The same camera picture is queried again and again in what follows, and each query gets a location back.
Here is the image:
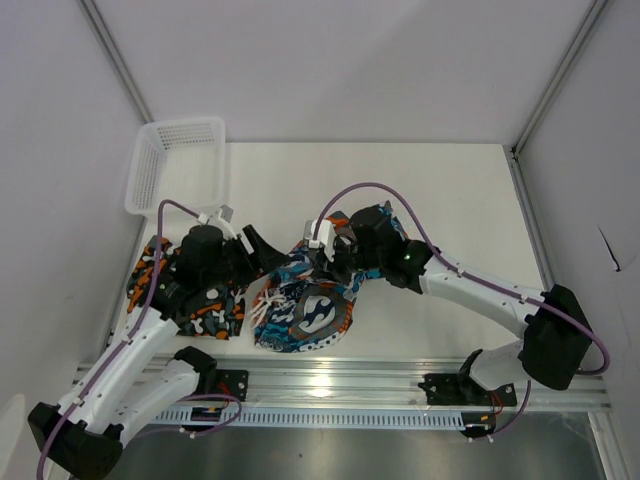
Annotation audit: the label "orange black camo shorts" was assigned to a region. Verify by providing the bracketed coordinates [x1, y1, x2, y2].
[126, 235, 246, 340]

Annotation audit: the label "blue orange patterned shorts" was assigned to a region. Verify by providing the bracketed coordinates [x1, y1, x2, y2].
[250, 202, 406, 353]

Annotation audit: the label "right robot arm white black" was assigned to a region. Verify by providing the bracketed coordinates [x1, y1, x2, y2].
[327, 206, 593, 395]

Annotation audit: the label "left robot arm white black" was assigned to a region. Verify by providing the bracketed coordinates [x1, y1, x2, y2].
[28, 224, 286, 479]

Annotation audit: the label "white plastic basket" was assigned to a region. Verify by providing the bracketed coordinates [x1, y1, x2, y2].
[125, 116, 229, 218]

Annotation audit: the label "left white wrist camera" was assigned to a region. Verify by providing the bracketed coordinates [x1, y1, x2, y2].
[197, 205, 237, 240]

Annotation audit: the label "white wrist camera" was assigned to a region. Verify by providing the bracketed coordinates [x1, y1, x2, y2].
[303, 219, 336, 262]
[197, 205, 237, 240]

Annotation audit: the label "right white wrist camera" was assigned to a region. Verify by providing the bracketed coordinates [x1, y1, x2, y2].
[303, 219, 336, 262]

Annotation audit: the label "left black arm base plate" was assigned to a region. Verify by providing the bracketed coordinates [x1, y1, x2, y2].
[202, 369, 250, 402]

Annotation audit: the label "aluminium mounting rail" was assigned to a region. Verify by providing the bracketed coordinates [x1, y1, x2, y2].
[74, 353, 612, 413]

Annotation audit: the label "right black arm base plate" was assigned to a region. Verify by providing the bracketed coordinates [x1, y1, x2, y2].
[417, 373, 517, 407]

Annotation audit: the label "white slotted cable duct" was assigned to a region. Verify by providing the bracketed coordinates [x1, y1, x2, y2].
[151, 406, 465, 431]

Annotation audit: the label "right aluminium frame post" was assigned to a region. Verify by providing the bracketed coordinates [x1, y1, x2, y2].
[509, 0, 614, 156]

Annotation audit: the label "aluminium frame post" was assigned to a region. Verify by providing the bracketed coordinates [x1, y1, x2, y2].
[76, 0, 154, 124]
[509, 0, 614, 156]

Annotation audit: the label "left aluminium frame post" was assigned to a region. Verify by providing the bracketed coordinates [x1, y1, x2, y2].
[76, 0, 154, 124]

